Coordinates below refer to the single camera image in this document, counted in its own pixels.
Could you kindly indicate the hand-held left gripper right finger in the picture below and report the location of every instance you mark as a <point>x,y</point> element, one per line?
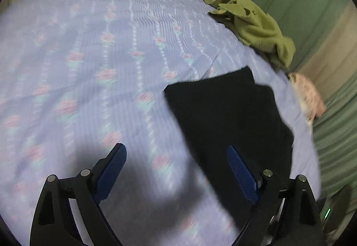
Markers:
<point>242,176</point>

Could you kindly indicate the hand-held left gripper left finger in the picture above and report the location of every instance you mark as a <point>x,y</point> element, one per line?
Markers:
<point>111,173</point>

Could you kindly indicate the black pants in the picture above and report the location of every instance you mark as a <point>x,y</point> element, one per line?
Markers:
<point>228,112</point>

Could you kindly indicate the pink printed pajama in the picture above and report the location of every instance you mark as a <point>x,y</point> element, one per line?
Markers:
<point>306,95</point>

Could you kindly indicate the bed with purple floral sheet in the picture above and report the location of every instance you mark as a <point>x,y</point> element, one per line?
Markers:
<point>97,53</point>

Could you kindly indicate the beige curtain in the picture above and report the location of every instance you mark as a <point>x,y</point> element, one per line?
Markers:
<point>329,59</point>

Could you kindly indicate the olive green fleece garment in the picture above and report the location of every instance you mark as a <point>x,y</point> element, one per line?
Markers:
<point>256,25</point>

